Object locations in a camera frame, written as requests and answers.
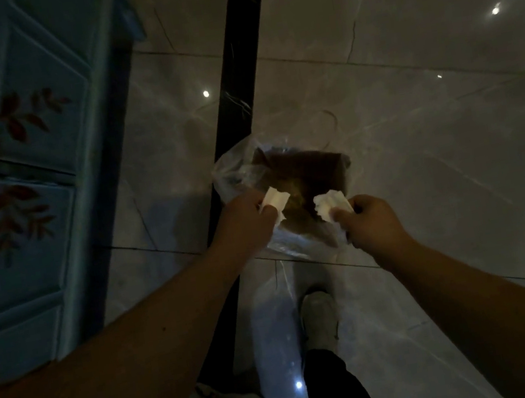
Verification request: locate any person's left hand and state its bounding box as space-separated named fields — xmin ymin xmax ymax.
xmin=203 ymin=185 xmax=286 ymax=270

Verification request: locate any person's right hand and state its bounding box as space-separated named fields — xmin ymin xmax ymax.
xmin=328 ymin=187 xmax=421 ymax=277

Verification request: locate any white tissue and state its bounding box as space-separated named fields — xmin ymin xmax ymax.
xmin=255 ymin=183 xmax=296 ymax=230
xmin=312 ymin=187 xmax=357 ymax=226

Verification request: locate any clear plastic bag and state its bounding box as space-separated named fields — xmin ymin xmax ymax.
xmin=207 ymin=119 xmax=366 ymax=275

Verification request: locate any person's left forearm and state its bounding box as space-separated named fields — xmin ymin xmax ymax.
xmin=0 ymin=239 xmax=267 ymax=398

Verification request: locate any person's right forearm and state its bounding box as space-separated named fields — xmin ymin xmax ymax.
xmin=374 ymin=220 xmax=525 ymax=398

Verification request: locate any brown paper box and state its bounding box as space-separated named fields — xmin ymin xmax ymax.
xmin=249 ymin=133 xmax=364 ymax=259

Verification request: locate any person's right white shoe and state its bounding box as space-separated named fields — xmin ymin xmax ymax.
xmin=294 ymin=286 xmax=345 ymax=357

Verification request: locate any person's right black trouser leg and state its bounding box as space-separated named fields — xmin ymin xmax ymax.
xmin=299 ymin=339 xmax=387 ymax=398

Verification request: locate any blue floral painted cabinet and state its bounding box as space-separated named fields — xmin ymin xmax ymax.
xmin=0 ymin=0 xmax=197 ymax=387

